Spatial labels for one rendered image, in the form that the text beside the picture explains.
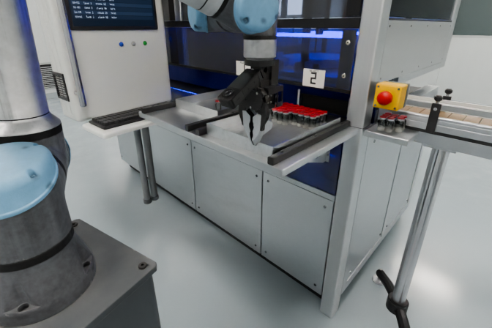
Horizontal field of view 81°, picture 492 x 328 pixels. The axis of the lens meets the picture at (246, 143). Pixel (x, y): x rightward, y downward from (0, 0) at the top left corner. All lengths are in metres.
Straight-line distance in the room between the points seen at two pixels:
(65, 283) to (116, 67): 1.07
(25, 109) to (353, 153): 0.88
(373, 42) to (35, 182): 0.85
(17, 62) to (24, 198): 0.22
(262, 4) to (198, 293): 1.34
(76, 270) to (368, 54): 0.87
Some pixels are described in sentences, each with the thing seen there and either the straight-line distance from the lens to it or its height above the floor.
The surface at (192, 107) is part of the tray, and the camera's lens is 1.11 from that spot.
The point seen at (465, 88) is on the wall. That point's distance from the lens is 5.59.
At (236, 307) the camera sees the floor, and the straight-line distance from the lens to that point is 1.50.
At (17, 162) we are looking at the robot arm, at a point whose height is 1.02.
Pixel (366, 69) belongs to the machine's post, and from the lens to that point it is 0.95.
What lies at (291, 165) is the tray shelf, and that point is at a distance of 0.69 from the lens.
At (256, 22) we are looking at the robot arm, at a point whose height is 1.19.
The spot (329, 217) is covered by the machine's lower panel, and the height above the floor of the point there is 0.50.
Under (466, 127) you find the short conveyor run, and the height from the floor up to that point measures 0.92.
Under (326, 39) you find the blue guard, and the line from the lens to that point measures 1.01.
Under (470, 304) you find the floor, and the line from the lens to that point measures 1.83.
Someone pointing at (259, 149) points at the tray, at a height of 0.89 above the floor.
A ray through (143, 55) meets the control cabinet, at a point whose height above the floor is 1.06.
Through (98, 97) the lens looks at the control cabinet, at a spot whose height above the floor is 0.89.
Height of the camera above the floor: 1.19
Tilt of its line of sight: 22 degrees down
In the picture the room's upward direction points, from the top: straight up
